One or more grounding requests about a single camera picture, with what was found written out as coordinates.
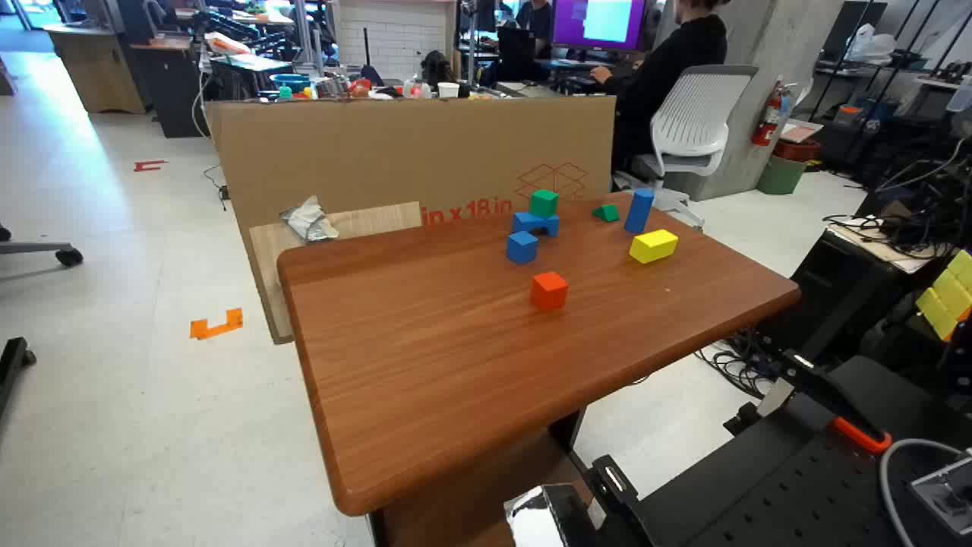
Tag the yellow rectangular block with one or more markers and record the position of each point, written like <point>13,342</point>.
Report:
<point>654,246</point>

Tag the blue cube block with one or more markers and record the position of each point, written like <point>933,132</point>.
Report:
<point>521,246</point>

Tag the orange cube block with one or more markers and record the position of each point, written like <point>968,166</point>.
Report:
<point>546,293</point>

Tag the blue arch block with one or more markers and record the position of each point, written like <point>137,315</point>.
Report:
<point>523,224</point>

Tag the green cube block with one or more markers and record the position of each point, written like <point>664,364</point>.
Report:
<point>545,202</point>

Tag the large cardboard box red print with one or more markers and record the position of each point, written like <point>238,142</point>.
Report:
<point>404,152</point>

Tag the blue cylinder block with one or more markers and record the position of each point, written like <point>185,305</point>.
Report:
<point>638,211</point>

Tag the crumpled grey paper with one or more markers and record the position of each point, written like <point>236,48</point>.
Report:
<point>308,219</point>

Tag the light wooden board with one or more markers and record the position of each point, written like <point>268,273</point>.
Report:
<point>268,283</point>

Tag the white office chair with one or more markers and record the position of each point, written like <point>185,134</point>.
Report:
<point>699,116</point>

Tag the orange floor tape marker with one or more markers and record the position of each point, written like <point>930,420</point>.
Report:
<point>216,328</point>

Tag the seated person in black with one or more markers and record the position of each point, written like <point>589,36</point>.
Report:
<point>669,65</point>

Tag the purple computer monitor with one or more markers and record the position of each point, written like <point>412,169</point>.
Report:
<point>603,23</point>

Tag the green bin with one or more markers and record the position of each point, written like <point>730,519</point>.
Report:
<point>778,174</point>

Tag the red floor tape marker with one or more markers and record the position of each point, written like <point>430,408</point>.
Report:
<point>149,166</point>

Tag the black perforated breadboard table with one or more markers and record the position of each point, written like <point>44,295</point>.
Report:
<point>792,498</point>

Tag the wooden cabinet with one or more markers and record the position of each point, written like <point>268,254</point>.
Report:
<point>95,72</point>

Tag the grey office chair black base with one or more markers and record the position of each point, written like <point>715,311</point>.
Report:
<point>46,246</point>

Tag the yellow foam pieces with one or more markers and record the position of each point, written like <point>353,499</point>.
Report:
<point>946,293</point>

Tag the wooden table pedestal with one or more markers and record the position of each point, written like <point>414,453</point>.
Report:
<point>456,507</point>

